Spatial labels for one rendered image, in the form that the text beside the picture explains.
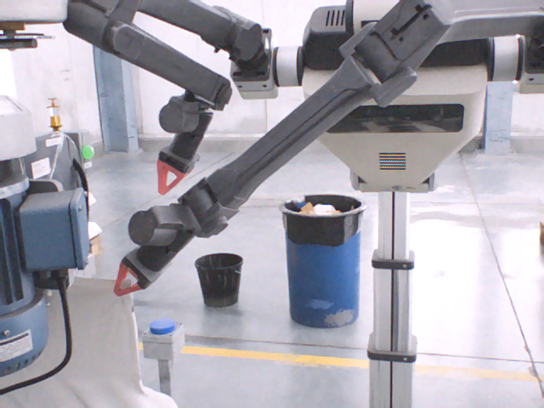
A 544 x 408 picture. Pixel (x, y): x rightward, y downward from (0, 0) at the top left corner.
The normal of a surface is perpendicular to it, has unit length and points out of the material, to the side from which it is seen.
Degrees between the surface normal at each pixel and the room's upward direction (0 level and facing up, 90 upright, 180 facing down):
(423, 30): 77
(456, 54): 130
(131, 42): 113
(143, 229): 72
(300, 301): 92
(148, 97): 90
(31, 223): 90
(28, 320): 91
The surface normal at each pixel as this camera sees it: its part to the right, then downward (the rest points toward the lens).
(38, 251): 0.19, 0.23
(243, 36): 0.83, 0.46
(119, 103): -0.22, 0.25
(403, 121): -0.15, 0.81
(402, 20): -0.57, -0.01
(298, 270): -0.69, 0.24
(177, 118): -0.41, 0.11
